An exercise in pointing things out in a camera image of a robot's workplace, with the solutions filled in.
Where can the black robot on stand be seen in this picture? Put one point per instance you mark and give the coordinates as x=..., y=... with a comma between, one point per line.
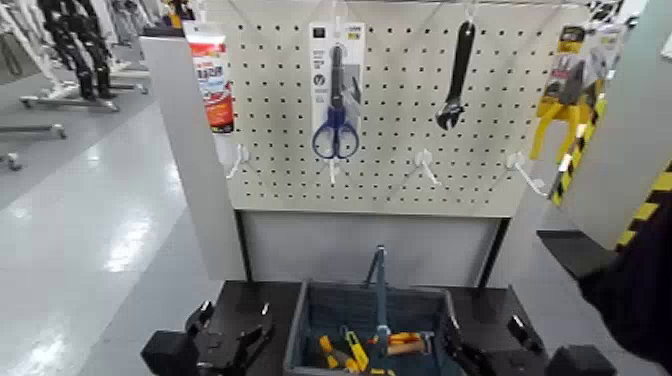
x=78, y=47

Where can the white pegboard hook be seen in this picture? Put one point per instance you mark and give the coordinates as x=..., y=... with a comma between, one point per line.
x=333, y=170
x=239, y=157
x=425, y=160
x=518, y=164

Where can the grey display stand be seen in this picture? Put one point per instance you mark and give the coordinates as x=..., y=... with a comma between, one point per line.
x=336, y=246

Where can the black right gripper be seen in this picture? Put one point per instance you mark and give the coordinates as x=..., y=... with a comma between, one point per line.
x=514, y=365

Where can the white robot on stand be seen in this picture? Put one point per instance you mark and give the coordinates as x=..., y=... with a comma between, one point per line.
x=26, y=42

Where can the grey panel with hazard tape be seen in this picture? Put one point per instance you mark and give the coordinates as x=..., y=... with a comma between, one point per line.
x=630, y=131

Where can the red white sealant tube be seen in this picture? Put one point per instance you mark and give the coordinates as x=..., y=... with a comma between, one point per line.
x=212, y=78

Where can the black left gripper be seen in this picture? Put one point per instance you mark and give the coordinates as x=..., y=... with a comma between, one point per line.
x=223, y=354

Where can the grey metal floor rail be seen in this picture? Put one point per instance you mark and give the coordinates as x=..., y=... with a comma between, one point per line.
x=73, y=102
x=36, y=129

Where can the black adjustable wrench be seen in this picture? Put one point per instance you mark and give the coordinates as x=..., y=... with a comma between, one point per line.
x=461, y=58

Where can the beige pegboard panel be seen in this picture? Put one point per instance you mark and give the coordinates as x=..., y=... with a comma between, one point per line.
x=409, y=173

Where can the yellow paint roller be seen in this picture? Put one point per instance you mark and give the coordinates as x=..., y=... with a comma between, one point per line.
x=357, y=349

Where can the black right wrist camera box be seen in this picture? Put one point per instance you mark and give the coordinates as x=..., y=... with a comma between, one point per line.
x=580, y=361

